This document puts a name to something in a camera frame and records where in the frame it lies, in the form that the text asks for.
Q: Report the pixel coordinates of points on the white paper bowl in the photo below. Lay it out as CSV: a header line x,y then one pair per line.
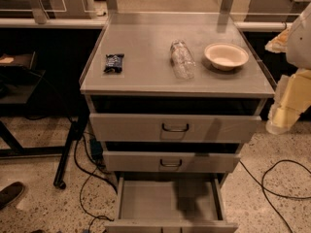
x,y
225,56

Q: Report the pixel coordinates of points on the dark shoe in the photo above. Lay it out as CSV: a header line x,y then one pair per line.
x,y
10,193

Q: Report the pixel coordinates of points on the black desk frame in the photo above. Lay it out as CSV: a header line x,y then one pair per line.
x,y
20,80

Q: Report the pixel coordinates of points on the clear plastic bottle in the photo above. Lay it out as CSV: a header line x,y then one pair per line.
x,y
182,60

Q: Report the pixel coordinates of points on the grey bottom drawer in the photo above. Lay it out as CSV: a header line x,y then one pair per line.
x,y
170,205

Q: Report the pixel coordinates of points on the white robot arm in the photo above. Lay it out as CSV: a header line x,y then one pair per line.
x,y
295,41

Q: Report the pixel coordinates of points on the grey metal drawer cabinet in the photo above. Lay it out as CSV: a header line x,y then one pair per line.
x,y
148,84

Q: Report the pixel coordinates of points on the grey middle drawer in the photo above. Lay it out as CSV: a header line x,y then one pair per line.
x,y
178,162

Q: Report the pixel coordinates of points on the grey top drawer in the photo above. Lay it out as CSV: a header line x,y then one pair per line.
x,y
173,128

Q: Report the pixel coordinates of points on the white horizontal rail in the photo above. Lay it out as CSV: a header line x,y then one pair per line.
x,y
101,22

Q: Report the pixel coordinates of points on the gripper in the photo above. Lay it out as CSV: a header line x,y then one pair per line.
x,y
299,46

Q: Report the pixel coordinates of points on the grey drawer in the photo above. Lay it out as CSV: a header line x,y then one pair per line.
x,y
170,205
173,128
178,162

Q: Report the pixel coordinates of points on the dark snack bar wrapper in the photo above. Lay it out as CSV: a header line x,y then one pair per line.
x,y
113,63

